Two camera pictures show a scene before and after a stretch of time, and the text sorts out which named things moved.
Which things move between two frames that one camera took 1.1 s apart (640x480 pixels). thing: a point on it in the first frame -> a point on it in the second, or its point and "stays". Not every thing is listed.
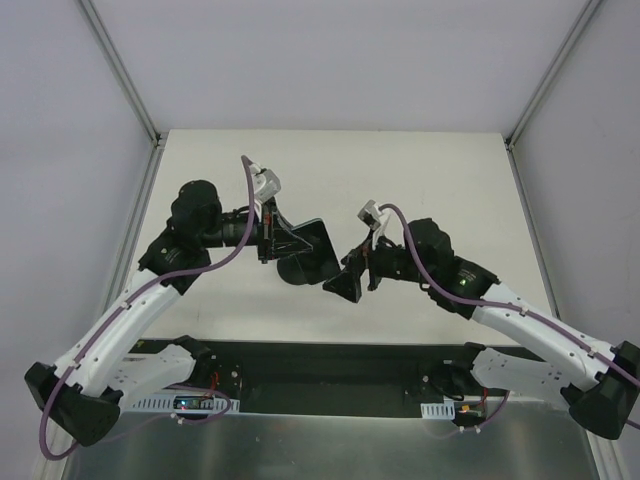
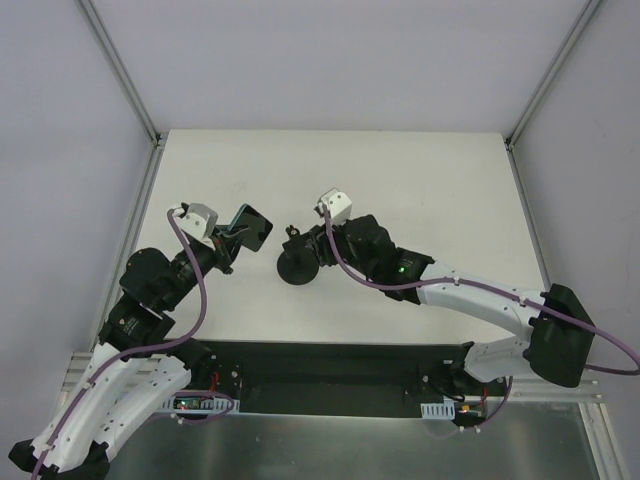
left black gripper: x=269 y=230 -> x=225 y=248
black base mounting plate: x=352 y=377 stays
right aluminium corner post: x=551 y=72 stays
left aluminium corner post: x=120 y=72 stays
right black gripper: x=373 y=267 -> x=318 y=245
